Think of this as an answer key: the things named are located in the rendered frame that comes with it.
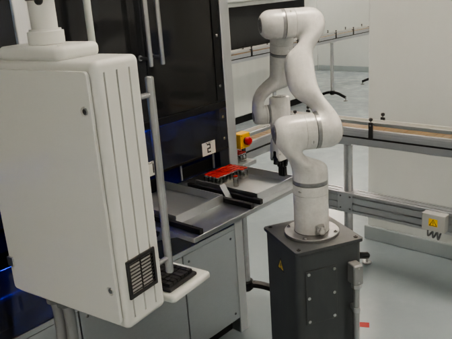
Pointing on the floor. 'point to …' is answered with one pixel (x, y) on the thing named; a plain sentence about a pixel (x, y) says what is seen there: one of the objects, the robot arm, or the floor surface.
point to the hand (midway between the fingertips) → (282, 171)
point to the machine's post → (230, 157)
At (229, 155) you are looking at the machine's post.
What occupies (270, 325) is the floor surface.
